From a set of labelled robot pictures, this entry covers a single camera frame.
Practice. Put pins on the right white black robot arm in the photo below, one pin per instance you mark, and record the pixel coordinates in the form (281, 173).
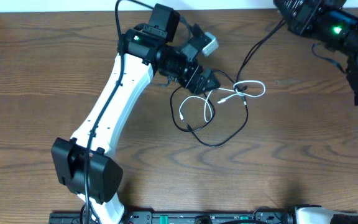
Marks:
(326, 22)

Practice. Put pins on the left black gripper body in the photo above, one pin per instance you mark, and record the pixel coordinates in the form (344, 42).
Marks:
(196, 78)

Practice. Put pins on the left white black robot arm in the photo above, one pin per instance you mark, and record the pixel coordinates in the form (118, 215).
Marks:
(85, 162)

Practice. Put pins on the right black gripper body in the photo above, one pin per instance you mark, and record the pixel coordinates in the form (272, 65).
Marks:
(309, 21)

